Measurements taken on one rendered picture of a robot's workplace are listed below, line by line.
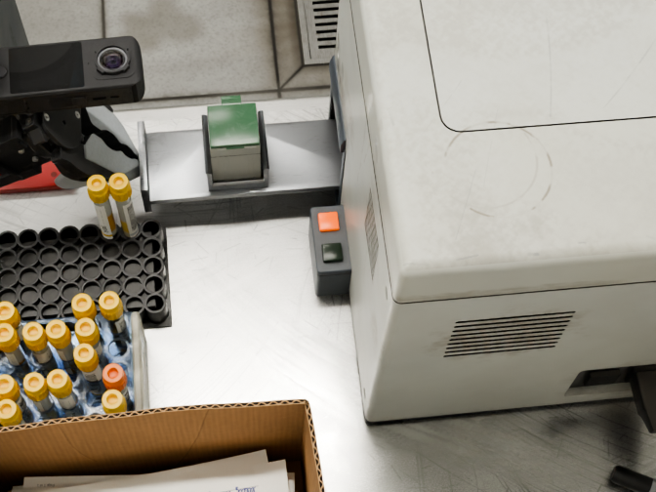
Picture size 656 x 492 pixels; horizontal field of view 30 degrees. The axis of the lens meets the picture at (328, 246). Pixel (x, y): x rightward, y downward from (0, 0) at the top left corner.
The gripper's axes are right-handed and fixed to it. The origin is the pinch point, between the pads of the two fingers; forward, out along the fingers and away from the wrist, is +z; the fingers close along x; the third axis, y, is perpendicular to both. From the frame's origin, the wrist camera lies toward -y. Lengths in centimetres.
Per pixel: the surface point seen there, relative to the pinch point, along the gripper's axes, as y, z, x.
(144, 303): 1.2, 1.8, 11.8
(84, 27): 59, 72, -80
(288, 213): -8.4, 10.3, 3.5
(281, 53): 29, 90, -72
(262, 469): -7.7, 2.7, 27.4
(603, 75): -40.0, -6.2, 10.5
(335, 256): -13.8, 7.1, 10.4
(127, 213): -0.4, -2.3, 5.8
